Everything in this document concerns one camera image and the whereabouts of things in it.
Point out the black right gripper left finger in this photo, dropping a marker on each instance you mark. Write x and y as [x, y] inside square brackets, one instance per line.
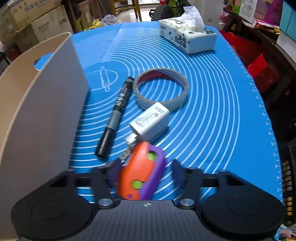
[66, 204]

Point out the white charger adapter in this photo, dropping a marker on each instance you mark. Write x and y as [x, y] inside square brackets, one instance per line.
[148, 124]

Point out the black marker pen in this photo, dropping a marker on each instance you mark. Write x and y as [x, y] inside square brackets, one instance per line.
[106, 140]

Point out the orange purple toy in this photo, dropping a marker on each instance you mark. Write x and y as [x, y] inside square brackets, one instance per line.
[141, 175]

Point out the green black bicycle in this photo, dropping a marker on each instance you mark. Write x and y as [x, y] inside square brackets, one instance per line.
[168, 9]

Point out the beige plastic storage bin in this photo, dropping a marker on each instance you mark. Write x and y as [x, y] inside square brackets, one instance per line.
[42, 95]

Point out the wooden chair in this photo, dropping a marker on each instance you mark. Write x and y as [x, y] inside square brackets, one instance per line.
[126, 7]

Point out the red bags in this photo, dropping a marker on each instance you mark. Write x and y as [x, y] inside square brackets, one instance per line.
[251, 54]

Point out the yellow jugs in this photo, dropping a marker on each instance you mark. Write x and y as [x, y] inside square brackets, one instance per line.
[95, 24]

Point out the stacked cardboard boxes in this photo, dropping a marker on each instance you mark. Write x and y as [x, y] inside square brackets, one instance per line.
[30, 22]

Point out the clear tape roll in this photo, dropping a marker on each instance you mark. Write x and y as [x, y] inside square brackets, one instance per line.
[164, 85]

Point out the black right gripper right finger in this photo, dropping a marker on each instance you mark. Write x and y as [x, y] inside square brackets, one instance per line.
[226, 204]

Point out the tissue pack with white tissue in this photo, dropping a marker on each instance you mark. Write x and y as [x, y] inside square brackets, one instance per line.
[188, 32]

